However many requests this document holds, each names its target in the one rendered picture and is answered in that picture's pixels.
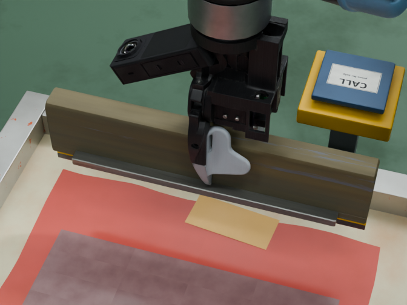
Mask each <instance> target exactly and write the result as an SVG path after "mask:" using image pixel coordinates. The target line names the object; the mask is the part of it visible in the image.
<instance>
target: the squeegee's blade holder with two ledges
mask: <svg viewBox="0 0 407 305"><path fill-rule="evenodd" d="M72 163H73V164H74V165H78V166H83V167H86V168H90V169H95V170H98V171H103V172H107V173H111V174H116V175H120V176H123V177H128V178H131V179H136V180H141V181H144V182H148V183H154V184H157V185H161V186H166V187H169V188H174V189H178V190H182V191H186V192H191V193H195V194H199V195H204V196H207V197H212V198H216V199H219V200H225V201H228V202H232V203H237V204H240V205H245V206H249V207H253V208H257V209H262V210H266V211H270V212H275V213H278V214H283V215H287V216H290V217H295V218H300V219H303V220H308V221H313V222H316V223H320V224H324V225H328V226H336V221H337V217H338V213H339V212H336V211H331V210H328V209H323V208H318V207H315V206H310V205H306V204H302V203H297V202H292V201H289V200H285V199H281V198H277V197H272V196H268V195H264V194H259V193H256V192H251V191H246V190H243V189H238V188H234V187H230V186H225V185H220V184H217V183H213V182H212V183H211V185H207V184H205V183H204V182H203V181H202V180H200V179H195V178H192V177H187V176H184V175H179V174H174V173H171V172H166V171H161V170H158V169H153V168H149V167H145V166H140V165H135V164H132V163H128V162H123V161H120V160H115V159H110V158H107V157H102V156H97V155H94V154H89V153H86V152H81V151H77V150H76V151H75V153H74V154H73V157H72Z"/></svg>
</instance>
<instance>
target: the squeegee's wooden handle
mask: <svg viewBox="0 0 407 305"><path fill-rule="evenodd" d="M45 112H46V116H47V122H48V128H49V133H50V139H51V145H52V148H53V150H54V151H59V152H62V153H66V154H71V155H73V154H74V153H75V151H76V150H77V151H81V152H85V153H89V154H94V155H97V156H102V157H107V158H110V159H115V160H120V161H123V162H128V163H132V164H135V165H140V166H145V167H149V168H153V169H158V170H161V171H166V172H171V173H174V174H179V175H184V176H187V177H192V178H195V179H200V180H201V178H200V177H199V175H198V174H197V172H196V170H195V168H194V166H193V164H192V163H191V161H190V155H189V151H188V126H189V117H188V116H183V115H180V114H175V113H170V112H166V111H161V110H156V109H153V108H148V107H143V106H139V105H134V104H130V103H125V102H120V101H117V100H112V99H107V98H103V97H98V96H93V95H90V94H85V93H80V92H76V91H71V90H66V89H62V88H57V87H56V88H54V89H53V91H52V92H51V94H50V96H49V97H48V99H47V101H46V103H45ZM210 126H221V127H223V128H225V129H226V130H227V131H228V132H229V133H230V136H231V147H232V149H233V150H234V151H235V152H237V153H238V154H240V155H241V156H243V157H244V158H246V159H247V160H248V161H249V162H250V165H251V169H250V171H249V172H248V173H247V174H244V175H231V174H212V182H213V183H217V184H220V185H225V186H230V187H234V188H238V189H243V190H246V191H251V192H256V193H259V194H264V195H268V196H272V197H277V198H281V199H285V200H289V201H292V202H297V203H302V204H306V205H310V206H315V207H318V208H323V209H328V210H331V211H336V212H339V213H338V217H337V218H342V219H345V220H350V221H354V222H358V223H363V224H365V223H366V221H367V217H368V212H369V207H370V204H371V199H372V194H373V191H374V186H375V182H376V177H377V172H378V169H379V164H380V160H379V159H378V158H375V157H370V156H364V155H361V154H356V153H353V152H347V151H342V150H339V149H334V148H329V147H325V146H320V145H315V144H312V143H306V142H301V141H298V140H293V139H287V138H284V137H279V136H274V135H270V134H269V141H268V143H267V142H262V141H258V140H253V139H248V138H245V132H243V131H237V130H232V127H228V126H223V125H218V124H214V122H210Z"/></svg>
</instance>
